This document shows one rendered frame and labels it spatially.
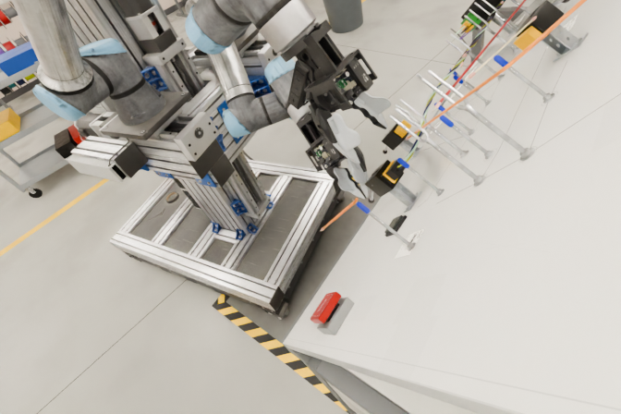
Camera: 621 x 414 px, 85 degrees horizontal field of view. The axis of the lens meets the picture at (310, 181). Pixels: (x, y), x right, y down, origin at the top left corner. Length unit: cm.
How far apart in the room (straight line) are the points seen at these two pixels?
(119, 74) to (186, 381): 144
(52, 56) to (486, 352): 95
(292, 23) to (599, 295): 42
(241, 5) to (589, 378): 49
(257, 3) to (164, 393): 184
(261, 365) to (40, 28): 152
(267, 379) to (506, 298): 157
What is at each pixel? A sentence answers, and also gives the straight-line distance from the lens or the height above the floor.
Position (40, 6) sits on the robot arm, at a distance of 89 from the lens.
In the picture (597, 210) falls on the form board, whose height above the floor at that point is 139.
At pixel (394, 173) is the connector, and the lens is 59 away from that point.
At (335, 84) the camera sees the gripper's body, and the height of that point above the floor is 138.
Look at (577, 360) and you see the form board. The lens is 23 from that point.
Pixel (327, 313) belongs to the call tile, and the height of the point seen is 113.
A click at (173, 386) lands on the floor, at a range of 203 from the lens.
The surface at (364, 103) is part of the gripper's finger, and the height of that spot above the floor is 129.
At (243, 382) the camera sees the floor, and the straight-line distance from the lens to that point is 184.
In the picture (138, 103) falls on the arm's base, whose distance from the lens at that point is 116.
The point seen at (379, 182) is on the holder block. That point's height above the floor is 116.
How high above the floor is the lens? 161
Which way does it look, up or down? 43 degrees down
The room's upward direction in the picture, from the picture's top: 22 degrees counter-clockwise
